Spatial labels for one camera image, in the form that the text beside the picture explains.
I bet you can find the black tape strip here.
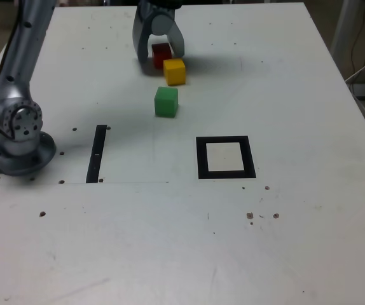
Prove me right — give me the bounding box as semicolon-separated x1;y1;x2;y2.
85;125;108;184

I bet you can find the black tape square outline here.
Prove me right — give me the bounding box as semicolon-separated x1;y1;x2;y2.
195;135;257;180

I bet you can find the red cube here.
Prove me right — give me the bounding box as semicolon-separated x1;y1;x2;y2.
152;43;173;69

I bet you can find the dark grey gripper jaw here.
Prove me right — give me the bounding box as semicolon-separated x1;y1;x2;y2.
132;6;157;64

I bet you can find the thin white cable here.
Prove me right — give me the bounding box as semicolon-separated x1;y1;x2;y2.
344;44;365;83

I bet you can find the yellow cube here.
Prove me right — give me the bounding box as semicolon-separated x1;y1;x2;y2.
163;57;187;86

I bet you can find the green cube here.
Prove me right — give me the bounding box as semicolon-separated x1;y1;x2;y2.
154;86;179;118

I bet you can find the white post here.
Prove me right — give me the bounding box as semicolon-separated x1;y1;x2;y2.
330;0;364;60

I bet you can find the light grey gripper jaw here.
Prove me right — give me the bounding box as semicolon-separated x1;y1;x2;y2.
152;11;186;60

